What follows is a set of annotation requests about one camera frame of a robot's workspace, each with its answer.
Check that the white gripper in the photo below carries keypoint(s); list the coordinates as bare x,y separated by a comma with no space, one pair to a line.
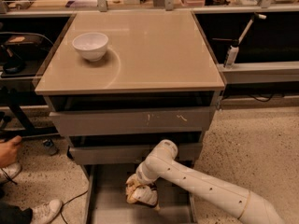
149,195

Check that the grey middle drawer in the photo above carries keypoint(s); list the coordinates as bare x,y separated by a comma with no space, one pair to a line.
128,154

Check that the person's hand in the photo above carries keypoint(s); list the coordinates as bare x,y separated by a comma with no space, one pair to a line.
9,151

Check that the white ceramic bowl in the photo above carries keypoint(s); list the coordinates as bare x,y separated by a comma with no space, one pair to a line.
91,46

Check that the grey drawer cabinet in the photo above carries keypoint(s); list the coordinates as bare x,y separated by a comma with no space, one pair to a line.
154,59

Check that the dark trouser leg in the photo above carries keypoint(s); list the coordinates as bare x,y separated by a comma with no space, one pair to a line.
12,214

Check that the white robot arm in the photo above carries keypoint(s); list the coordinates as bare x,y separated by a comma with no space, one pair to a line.
242,204

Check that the grey open bottom drawer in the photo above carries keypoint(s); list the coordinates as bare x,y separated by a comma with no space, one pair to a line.
107,201

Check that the white marker bottle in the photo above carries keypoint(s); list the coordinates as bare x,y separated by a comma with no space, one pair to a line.
234,47

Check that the grey top drawer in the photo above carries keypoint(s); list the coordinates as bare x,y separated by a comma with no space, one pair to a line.
131,121

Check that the white shoe near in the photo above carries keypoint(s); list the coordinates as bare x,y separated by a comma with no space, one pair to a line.
45,213

